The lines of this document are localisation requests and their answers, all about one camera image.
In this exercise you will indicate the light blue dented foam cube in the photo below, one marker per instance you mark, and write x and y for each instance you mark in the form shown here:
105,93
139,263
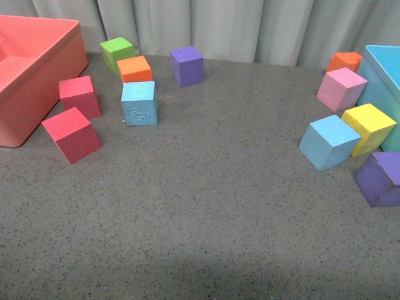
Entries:
140,103

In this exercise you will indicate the light blue smooth foam cube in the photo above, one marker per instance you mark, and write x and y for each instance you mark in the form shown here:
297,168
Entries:
328,142

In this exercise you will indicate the purple foam cube rear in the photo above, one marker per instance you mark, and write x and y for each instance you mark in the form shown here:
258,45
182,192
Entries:
187,66

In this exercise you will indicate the purple foam cube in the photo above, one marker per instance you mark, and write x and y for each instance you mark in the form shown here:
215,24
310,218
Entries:
187,66
378,179

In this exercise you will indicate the orange foam cube left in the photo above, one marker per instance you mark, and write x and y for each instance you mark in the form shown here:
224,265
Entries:
134,69

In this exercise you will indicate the orange foam cube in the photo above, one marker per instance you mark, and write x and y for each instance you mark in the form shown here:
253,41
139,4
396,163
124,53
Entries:
350,60
134,69

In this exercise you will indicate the red foam cube front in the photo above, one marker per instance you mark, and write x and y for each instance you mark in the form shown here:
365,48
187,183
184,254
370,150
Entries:
73,134

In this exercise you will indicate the red foam cube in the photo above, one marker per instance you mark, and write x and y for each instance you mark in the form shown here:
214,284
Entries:
79,92
73,134

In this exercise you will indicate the green foam cube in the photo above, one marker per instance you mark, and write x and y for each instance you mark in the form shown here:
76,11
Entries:
114,50

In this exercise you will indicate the red foam cube rear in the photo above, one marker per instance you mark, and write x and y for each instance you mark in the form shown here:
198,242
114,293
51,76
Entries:
79,92

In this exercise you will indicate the grey pleated curtain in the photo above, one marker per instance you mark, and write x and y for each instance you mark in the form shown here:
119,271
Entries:
288,33

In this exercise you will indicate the pink foam cube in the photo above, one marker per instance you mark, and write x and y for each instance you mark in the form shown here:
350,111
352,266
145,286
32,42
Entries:
340,89

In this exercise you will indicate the orange foam cube right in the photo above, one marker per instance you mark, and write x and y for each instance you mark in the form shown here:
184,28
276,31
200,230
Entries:
350,60

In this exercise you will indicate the yellow foam cube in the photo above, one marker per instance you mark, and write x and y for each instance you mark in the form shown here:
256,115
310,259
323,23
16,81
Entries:
371,124

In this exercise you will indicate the purple foam cube front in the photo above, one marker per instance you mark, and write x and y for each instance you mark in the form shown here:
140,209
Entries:
378,179

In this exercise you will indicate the coral pink plastic bin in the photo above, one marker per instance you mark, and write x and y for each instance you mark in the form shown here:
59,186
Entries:
36,54

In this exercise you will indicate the light blue plastic bin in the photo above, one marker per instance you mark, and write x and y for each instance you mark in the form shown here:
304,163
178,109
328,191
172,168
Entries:
380,67

